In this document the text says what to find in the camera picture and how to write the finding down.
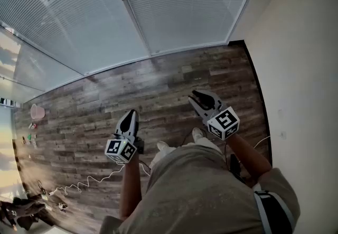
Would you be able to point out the person's light short-sleeved shirt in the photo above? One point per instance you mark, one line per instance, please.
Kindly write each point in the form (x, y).
(200, 196)

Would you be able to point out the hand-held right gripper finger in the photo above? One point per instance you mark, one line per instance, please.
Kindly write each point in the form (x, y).
(198, 110)
(204, 98)

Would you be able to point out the cluster of small floor items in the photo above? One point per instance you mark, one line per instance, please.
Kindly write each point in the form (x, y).
(32, 125)

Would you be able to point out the frosted glass panel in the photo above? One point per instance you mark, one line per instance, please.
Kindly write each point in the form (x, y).
(39, 69)

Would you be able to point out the person's left forearm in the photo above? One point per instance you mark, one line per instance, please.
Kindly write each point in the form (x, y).
(130, 188)

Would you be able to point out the person's shoe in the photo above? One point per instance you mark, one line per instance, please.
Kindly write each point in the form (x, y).
(197, 134)
(162, 145)

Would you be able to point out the person's light trousers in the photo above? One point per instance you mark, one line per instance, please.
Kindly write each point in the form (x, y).
(169, 153)

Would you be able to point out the pink plastic bucket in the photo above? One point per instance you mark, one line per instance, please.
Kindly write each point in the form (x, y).
(37, 111)

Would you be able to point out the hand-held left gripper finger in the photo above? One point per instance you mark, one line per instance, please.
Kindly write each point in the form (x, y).
(136, 124)
(126, 123)

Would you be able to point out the glass partition frame post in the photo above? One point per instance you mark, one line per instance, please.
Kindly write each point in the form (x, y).
(133, 16)

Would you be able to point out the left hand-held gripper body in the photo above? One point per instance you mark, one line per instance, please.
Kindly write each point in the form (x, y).
(120, 149)

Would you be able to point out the person's left shoe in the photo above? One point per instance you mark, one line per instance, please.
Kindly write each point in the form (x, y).
(162, 145)

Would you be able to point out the person's right forearm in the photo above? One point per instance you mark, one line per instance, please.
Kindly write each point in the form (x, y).
(248, 156)

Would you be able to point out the person's right shoe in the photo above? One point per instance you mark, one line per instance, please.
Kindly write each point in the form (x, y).
(197, 134)

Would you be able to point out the black baseboard strip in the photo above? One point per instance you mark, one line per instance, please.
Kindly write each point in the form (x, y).
(236, 42)

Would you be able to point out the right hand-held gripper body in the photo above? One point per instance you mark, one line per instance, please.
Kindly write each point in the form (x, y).
(224, 122)

